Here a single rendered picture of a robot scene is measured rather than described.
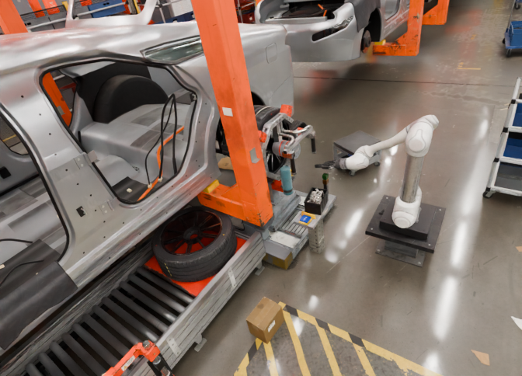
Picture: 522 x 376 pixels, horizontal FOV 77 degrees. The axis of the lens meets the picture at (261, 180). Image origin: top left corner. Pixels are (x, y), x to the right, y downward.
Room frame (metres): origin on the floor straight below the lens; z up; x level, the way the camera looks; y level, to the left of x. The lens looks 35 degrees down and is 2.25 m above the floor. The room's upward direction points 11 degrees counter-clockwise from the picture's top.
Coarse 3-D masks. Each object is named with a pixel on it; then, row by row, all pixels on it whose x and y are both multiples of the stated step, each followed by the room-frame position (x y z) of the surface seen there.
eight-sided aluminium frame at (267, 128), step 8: (272, 120) 2.45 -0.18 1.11; (280, 120) 2.47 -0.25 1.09; (288, 120) 2.55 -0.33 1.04; (264, 128) 2.37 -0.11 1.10; (272, 128) 2.37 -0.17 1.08; (296, 136) 2.62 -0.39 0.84; (264, 144) 2.28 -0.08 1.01; (264, 152) 2.26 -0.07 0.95; (264, 160) 2.25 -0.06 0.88; (288, 160) 2.57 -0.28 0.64; (272, 176) 2.30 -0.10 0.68
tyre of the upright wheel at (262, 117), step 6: (258, 108) 2.60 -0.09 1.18; (264, 108) 2.57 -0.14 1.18; (270, 108) 2.56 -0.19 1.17; (276, 108) 2.59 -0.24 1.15; (258, 114) 2.49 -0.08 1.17; (264, 114) 2.47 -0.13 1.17; (270, 114) 2.51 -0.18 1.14; (276, 114) 2.57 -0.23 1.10; (258, 120) 2.42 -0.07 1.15; (264, 120) 2.44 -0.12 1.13; (258, 126) 2.38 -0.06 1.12; (288, 126) 2.69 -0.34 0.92; (270, 180) 2.41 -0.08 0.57
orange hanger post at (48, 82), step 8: (0, 0) 3.75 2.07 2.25; (8, 0) 3.80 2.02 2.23; (0, 8) 3.72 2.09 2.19; (8, 8) 3.77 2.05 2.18; (0, 16) 3.72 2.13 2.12; (8, 16) 3.74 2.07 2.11; (16, 16) 3.79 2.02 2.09; (0, 24) 3.79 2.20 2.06; (8, 24) 3.72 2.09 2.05; (16, 24) 3.77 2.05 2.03; (24, 24) 3.82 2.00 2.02; (8, 32) 3.73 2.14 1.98; (16, 32) 3.74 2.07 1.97; (24, 32) 3.79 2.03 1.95; (48, 80) 3.78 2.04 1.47; (48, 88) 3.75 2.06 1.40; (56, 88) 3.81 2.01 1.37; (56, 96) 3.77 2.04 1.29; (56, 104) 3.74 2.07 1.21; (64, 104) 3.81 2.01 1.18; (64, 112) 3.77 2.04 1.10; (64, 120) 3.74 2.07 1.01
